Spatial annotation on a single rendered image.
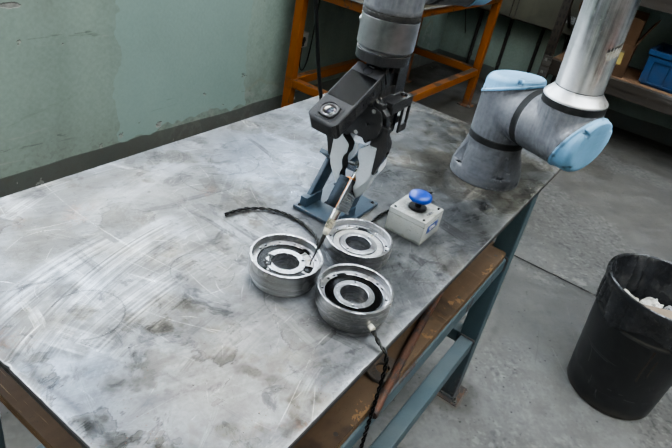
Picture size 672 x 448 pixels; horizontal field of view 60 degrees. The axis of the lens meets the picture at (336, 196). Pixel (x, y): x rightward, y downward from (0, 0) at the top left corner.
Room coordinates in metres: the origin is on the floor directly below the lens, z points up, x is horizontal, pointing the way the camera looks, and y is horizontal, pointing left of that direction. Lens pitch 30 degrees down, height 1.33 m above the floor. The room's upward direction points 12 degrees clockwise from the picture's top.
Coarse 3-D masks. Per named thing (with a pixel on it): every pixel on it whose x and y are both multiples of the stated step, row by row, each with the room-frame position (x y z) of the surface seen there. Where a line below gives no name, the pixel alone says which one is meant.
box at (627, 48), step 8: (640, 16) 4.13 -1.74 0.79; (648, 16) 4.11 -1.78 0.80; (632, 24) 3.80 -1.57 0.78; (640, 24) 3.78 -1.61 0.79; (656, 24) 3.78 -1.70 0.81; (632, 32) 3.80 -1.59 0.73; (640, 32) 3.78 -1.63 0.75; (648, 32) 3.78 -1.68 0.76; (632, 40) 3.80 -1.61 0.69; (640, 40) 3.79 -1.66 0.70; (624, 48) 3.81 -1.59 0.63; (632, 48) 3.79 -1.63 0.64; (624, 56) 3.80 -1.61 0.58; (616, 64) 3.81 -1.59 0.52; (624, 64) 3.80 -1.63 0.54; (616, 72) 3.81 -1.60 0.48; (624, 72) 3.86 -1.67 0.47
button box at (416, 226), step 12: (396, 204) 0.87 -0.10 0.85; (408, 204) 0.88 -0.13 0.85; (432, 204) 0.89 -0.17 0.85; (396, 216) 0.85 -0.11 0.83; (408, 216) 0.84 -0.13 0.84; (420, 216) 0.84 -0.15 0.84; (432, 216) 0.85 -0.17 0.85; (396, 228) 0.85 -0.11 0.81; (408, 228) 0.84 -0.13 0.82; (420, 228) 0.83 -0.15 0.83; (432, 228) 0.86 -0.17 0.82; (420, 240) 0.82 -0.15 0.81
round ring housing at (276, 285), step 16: (256, 240) 0.69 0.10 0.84; (272, 240) 0.71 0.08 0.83; (288, 240) 0.72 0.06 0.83; (304, 240) 0.71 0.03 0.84; (256, 256) 0.66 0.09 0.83; (288, 256) 0.69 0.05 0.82; (320, 256) 0.68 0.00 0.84; (256, 272) 0.63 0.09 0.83; (288, 272) 0.64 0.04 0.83; (320, 272) 0.66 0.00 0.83; (272, 288) 0.62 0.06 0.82; (288, 288) 0.62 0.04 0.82; (304, 288) 0.63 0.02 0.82
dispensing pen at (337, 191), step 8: (344, 176) 0.72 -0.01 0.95; (352, 176) 0.74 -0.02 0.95; (336, 184) 0.72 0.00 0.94; (344, 184) 0.72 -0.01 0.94; (336, 192) 0.71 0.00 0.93; (328, 200) 0.71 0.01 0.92; (336, 200) 0.70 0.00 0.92; (336, 216) 0.70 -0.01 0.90; (328, 224) 0.70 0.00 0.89; (328, 232) 0.69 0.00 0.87; (320, 240) 0.69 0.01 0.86
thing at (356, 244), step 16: (336, 224) 0.78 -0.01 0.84; (352, 224) 0.80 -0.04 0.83; (368, 224) 0.80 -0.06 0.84; (352, 240) 0.77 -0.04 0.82; (368, 240) 0.76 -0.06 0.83; (384, 240) 0.77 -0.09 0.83; (336, 256) 0.71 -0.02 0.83; (352, 256) 0.70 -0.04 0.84; (368, 256) 0.70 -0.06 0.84; (384, 256) 0.72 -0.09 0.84
